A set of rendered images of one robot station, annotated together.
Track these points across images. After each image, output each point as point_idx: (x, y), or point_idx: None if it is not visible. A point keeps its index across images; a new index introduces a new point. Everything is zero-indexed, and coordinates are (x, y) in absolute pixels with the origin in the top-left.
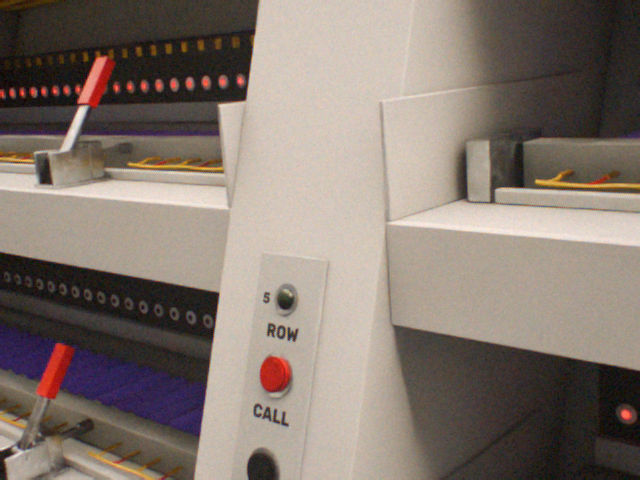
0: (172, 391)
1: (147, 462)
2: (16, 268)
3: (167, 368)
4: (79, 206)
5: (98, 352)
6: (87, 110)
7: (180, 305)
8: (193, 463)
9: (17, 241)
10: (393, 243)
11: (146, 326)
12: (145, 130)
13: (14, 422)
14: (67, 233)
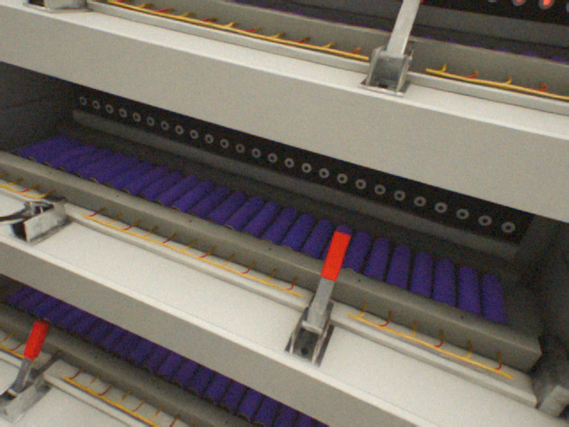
0: (358, 244)
1: (397, 319)
2: (135, 108)
3: (326, 216)
4: (459, 127)
5: (247, 193)
6: (419, 4)
7: (332, 168)
8: (460, 332)
9: (317, 139)
10: None
11: (291, 178)
12: (309, 12)
13: (246, 275)
14: (417, 149)
